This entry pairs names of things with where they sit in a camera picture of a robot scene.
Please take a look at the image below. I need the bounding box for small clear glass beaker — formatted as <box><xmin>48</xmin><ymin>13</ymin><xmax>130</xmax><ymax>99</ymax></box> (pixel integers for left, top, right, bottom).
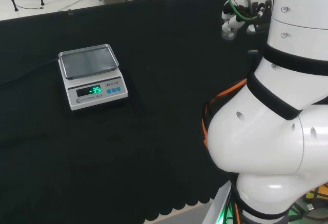
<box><xmin>220</xmin><ymin>28</ymin><xmax>237</xmax><ymax>40</ymax></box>

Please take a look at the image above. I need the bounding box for aluminium base plate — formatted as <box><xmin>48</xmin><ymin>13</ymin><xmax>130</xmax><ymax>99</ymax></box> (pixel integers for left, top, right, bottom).
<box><xmin>203</xmin><ymin>182</ymin><xmax>233</xmax><ymax>224</ymax></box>

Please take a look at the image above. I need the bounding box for black cloth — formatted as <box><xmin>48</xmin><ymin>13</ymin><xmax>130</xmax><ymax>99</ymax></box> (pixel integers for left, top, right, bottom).
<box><xmin>0</xmin><ymin>0</ymin><xmax>270</xmax><ymax>224</ymax></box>

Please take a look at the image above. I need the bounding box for orange cable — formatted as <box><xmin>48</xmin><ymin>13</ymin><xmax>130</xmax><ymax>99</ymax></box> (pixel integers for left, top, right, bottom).
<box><xmin>201</xmin><ymin>79</ymin><xmax>249</xmax><ymax>149</ymax></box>

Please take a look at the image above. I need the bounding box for black cable with blue plug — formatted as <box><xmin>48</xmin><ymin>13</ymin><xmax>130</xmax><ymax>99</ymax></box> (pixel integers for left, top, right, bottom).
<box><xmin>247</xmin><ymin>49</ymin><xmax>260</xmax><ymax>67</ymax></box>

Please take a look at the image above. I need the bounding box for black balance power cable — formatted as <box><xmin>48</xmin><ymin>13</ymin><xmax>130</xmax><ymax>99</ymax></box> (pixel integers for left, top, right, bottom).
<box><xmin>0</xmin><ymin>58</ymin><xmax>60</xmax><ymax>85</ymax></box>

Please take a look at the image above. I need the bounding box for white electronic balance steel pan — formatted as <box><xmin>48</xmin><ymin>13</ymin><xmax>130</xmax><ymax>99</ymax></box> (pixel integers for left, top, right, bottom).
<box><xmin>58</xmin><ymin>44</ymin><xmax>129</xmax><ymax>111</ymax></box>

